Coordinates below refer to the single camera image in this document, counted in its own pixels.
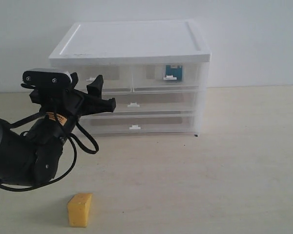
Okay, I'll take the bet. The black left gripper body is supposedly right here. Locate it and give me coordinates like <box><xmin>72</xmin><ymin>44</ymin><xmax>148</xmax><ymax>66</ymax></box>
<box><xmin>29</xmin><ymin>73</ymin><xmax>85</xmax><ymax>116</ymax></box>

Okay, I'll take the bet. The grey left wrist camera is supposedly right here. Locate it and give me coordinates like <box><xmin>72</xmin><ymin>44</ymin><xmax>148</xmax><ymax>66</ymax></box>
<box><xmin>22</xmin><ymin>68</ymin><xmax>73</xmax><ymax>89</ymax></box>

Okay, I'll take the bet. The yellow cheese wedge sponge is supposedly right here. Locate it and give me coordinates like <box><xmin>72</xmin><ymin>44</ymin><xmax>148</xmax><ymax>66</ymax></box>
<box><xmin>67</xmin><ymin>193</ymin><xmax>92</xmax><ymax>228</ymax></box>

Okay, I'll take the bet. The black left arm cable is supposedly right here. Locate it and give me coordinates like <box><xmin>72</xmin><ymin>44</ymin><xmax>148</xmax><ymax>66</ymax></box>
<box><xmin>0</xmin><ymin>112</ymin><xmax>99</xmax><ymax>192</ymax></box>

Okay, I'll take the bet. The white bottle teal label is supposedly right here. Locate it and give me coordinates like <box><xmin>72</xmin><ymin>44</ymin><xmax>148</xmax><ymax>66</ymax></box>
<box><xmin>163</xmin><ymin>65</ymin><xmax>183</xmax><ymax>82</ymax></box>

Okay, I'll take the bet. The clear bottom wide drawer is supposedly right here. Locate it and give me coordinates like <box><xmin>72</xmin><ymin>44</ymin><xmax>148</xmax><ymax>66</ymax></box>
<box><xmin>80</xmin><ymin>116</ymin><xmax>199</xmax><ymax>135</ymax></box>

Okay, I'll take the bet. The white plastic drawer cabinet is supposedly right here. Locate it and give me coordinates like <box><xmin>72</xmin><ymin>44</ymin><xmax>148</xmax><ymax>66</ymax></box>
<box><xmin>49</xmin><ymin>19</ymin><xmax>211</xmax><ymax>136</ymax></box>

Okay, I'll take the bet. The clear middle wide drawer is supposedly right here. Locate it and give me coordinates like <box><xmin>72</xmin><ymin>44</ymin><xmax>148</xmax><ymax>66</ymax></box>
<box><xmin>102</xmin><ymin>92</ymin><xmax>196</xmax><ymax>113</ymax></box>

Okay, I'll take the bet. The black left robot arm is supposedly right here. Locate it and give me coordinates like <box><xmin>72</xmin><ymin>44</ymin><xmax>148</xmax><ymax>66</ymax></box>
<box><xmin>0</xmin><ymin>70</ymin><xmax>116</xmax><ymax>192</ymax></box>

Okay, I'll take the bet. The clear wide drawer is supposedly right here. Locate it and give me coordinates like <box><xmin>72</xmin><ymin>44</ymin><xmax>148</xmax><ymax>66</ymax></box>
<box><xmin>80</xmin><ymin>116</ymin><xmax>199</xmax><ymax>135</ymax></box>
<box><xmin>102</xmin><ymin>92</ymin><xmax>196</xmax><ymax>113</ymax></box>

